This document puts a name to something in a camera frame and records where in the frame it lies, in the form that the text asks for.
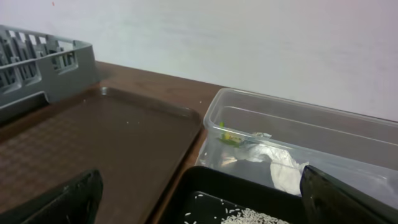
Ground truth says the clear plastic waste bin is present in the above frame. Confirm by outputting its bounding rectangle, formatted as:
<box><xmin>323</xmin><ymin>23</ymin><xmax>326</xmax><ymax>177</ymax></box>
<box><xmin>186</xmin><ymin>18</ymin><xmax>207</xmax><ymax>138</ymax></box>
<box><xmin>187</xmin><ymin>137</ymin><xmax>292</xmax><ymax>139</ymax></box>
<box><xmin>196</xmin><ymin>88</ymin><xmax>397</xmax><ymax>207</ymax></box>

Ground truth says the white tissue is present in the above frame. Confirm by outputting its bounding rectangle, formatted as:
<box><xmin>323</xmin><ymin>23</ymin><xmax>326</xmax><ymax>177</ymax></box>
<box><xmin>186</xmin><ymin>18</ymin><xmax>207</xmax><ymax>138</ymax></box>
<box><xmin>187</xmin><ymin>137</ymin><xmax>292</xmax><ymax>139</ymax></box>
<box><xmin>248</xmin><ymin>144</ymin><xmax>309</xmax><ymax>195</ymax></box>

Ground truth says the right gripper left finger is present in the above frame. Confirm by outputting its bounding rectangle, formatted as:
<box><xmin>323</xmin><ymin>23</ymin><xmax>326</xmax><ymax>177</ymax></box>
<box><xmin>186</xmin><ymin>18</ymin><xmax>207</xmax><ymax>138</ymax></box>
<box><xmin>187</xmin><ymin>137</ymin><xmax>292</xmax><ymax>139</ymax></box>
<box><xmin>1</xmin><ymin>169</ymin><xmax>103</xmax><ymax>224</ymax></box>

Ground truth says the dark brown serving tray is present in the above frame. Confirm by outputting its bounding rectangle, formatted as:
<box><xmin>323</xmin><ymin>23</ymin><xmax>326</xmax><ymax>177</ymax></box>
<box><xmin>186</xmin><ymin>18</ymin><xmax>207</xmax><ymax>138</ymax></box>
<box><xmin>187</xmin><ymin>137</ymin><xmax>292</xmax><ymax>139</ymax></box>
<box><xmin>1</xmin><ymin>87</ymin><xmax>201</xmax><ymax>223</ymax></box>

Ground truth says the pile of rice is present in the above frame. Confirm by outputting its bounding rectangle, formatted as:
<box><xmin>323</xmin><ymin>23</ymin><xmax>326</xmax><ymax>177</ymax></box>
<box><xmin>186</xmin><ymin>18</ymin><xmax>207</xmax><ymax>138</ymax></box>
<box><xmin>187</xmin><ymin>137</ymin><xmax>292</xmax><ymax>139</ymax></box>
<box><xmin>183</xmin><ymin>192</ymin><xmax>290</xmax><ymax>224</ymax></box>

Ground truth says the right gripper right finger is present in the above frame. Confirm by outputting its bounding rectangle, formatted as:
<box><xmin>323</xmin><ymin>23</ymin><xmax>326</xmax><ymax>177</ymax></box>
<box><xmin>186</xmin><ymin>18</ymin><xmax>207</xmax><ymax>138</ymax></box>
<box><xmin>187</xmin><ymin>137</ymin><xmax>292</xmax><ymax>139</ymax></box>
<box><xmin>300</xmin><ymin>165</ymin><xmax>397</xmax><ymax>224</ymax></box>

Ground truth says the grey plastic dish rack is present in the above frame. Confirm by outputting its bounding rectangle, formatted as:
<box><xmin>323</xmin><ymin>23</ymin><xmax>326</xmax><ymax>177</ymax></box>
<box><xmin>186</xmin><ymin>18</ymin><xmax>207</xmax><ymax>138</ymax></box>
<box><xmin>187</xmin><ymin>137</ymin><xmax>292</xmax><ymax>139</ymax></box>
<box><xmin>1</xmin><ymin>25</ymin><xmax>100</xmax><ymax>124</ymax></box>

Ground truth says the green snack wrapper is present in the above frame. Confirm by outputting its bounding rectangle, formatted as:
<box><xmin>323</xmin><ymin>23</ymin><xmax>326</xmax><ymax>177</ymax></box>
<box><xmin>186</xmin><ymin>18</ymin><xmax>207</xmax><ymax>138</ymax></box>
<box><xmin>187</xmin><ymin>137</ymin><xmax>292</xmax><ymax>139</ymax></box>
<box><xmin>218</xmin><ymin>132</ymin><xmax>272</xmax><ymax>147</ymax></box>

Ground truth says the black waste tray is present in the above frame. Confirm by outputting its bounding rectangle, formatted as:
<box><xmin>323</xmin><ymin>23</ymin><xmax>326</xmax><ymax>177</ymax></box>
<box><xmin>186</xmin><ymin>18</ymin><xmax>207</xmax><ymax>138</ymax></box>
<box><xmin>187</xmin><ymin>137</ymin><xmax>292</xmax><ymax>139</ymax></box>
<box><xmin>159</xmin><ymin>166</ymin><xmax>308</xmax><ymax>224</ymax></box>

